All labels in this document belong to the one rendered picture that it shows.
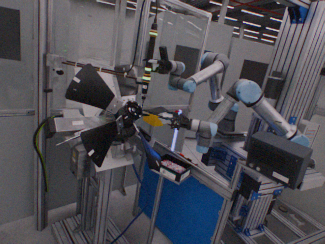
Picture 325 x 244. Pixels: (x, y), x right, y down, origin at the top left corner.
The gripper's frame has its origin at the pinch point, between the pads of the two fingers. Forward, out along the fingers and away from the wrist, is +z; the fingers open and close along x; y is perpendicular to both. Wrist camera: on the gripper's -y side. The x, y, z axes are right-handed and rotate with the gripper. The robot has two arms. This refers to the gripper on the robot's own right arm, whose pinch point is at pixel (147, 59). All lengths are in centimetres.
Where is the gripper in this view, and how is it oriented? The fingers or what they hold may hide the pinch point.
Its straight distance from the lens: 131.6
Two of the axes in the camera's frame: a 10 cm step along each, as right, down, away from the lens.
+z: -6.3, 1.2, -7.7
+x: -7.6, -3.2, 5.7
